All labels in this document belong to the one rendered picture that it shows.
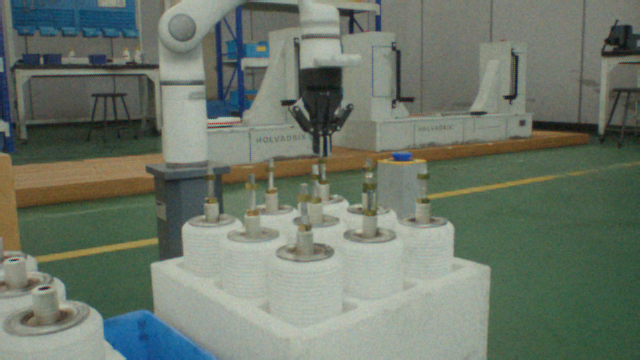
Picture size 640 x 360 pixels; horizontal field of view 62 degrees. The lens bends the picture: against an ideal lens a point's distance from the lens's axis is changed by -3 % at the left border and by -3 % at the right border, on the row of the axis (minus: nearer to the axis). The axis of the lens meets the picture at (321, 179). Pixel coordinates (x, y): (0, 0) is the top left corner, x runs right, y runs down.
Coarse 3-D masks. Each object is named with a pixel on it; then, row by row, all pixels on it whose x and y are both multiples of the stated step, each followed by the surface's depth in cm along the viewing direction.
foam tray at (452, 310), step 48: (192, 288) 79; (432, 288) 76; (480, 288) 84; (192, 336) 81; (240, 336) 70; (288, 336) 62; (336, 336) 64; (384, 336) 70; (432, 336) 77; (480, 336) 86
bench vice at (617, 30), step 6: (612, 30) 428; (618, 30) 435; (624, 30) 434; (630, 30) 438; (612, 36) 441; (618, 36) 436; (624, 36) 437; (630, 36) 439; (636, 36) 445; (606, 42) 433; (612, 42) 433; (618, 42) 436; (624, 42) 437; (630, 42) 441; (636, 42) 445; (618, 48) 445; (624, 48) 441; (630, 48) 437; (636, 48) 441
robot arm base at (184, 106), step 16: (176, 96) 112; (192, 96) 112; (176, 112) 112; (192, 112) 113; (176, 128) 113; (192, 128) 113; (176, 144) 113; (192, 144) 114; (176, 160) 114; (192, 160) 114; (208, 160) 119
